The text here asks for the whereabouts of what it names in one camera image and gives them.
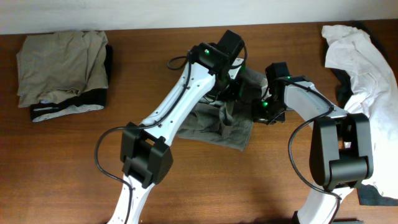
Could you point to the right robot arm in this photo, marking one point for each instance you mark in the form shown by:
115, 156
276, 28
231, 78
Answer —
341, 155

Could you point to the dark garment under white shirt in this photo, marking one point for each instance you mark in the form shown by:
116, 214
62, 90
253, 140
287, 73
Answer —
373, 196

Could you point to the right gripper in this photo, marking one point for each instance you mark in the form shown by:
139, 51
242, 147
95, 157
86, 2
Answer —
262, 113

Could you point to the folded black garment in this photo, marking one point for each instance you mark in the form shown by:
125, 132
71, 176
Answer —
88, 101

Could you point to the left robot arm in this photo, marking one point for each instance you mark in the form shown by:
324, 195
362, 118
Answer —
145, 148

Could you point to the grey-green shorts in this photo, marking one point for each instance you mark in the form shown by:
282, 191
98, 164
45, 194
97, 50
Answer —
227, 124

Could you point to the white shirt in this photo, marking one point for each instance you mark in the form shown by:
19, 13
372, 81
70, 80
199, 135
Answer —
370, 93

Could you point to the folded beige garment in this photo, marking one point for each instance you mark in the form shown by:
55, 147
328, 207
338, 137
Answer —
55, 67

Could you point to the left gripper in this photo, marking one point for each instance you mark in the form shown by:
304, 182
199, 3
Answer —
232, 88

